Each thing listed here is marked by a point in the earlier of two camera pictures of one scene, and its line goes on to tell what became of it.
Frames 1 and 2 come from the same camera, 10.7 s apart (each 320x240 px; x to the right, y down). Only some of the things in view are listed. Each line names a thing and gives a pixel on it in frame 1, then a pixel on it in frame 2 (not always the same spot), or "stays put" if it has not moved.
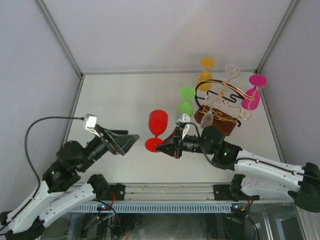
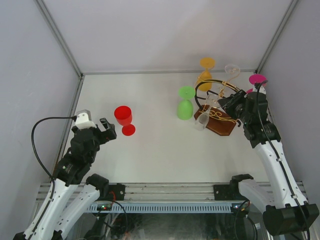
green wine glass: [185, 106] stays put
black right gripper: [170, 149] → [229, 103]
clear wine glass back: [232, 71] stays put
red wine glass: [158, 120] → [123, 116]
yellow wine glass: [205, 79] stays put
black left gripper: [118, 141] → [109, 134]
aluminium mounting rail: [171, 192] stays put
